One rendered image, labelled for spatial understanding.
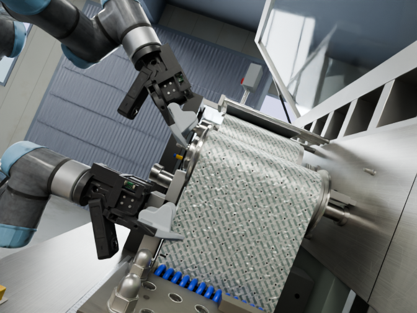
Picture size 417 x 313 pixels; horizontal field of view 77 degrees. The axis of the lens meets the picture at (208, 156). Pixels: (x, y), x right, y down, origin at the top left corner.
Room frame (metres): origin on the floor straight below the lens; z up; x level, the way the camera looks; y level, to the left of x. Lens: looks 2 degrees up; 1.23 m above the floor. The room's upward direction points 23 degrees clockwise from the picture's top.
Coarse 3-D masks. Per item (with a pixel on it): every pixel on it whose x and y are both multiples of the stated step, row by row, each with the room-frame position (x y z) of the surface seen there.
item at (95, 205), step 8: (96, 200) 0.49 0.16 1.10; (96, 208) 0.49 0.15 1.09; (104, 208) 0.50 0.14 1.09; (96, 216) 0.49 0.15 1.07; (104, 216) 0.49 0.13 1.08; (96, 224) 0.49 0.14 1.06; (104, 224) 0.49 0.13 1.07; (112, 224) 0.52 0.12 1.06; (96, 232) 0.49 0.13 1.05; (104, 232) 0.49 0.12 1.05; (112, 232) 0.51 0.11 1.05; (96, 240) 0.49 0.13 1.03; (104, 240) 0.49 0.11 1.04; (112, 240) 0.50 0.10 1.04; (96, 248) 0.49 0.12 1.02; (104, 248) 0.49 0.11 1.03; (112, 248) 0.50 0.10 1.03; (104, 256) 0.49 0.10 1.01
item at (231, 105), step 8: (224, 96) 0.79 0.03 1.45; (224, 104) 0.84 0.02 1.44; (232, 104) 0.80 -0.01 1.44; (240, 104) 0.80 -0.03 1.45; (232, 112) 0.87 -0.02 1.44; (240, 112) 0.83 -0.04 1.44; (248, 112) 0.79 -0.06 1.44; (256, 112) 0.80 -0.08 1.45; (256, 120) 0.85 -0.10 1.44; (264, 120) 0.81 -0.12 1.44; (272, 120) 0.80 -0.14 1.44; (280, 120) 0.79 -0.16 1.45; (272, 128) 0.86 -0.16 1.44; (280, 128) 0.81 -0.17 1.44; (288, 128) 0.80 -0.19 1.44; (296, 128) 0.79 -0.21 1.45; (288, 136) 0.88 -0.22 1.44; (296, 136) 0.86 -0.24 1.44; (304, 136) 0.83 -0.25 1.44; (312, 136) 0.79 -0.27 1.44; (320, 136) 0.79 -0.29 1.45; (320, 144) 0.85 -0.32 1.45
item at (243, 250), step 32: (192, 192) 0.50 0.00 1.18; (192, 224) 0.50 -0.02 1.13; (224, 224) 0.50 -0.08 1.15; (256, 224) 0.49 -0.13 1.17; (288, 224) 0.49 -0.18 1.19; (160, 256) 0.50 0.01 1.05; (192, 256) 0.50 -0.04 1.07; (224, 256) 0.49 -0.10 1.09; (256, 256) 0.49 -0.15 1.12; (288, 256) 0.49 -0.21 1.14; (224, 288) 0.49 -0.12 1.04; (256, 288) 0.49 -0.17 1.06
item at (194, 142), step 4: (196, 136) 0.55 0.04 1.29; (192, 140) 0.54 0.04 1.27; (196, 140) 0.54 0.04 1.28; (192, 144) 0.53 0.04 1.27; (196, 144) 0.53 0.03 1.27; (192, 148) 0.53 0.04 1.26; (188, 152) 0.53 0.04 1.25; (192, 152) 0.53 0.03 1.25; (188, 156) 0.53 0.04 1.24; (184, 160) 0.53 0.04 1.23; (188, 160) 0.53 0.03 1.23; (184, 164) 0.54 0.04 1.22; (188, 164) 0.54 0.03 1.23; (184, 168) 0.56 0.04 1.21
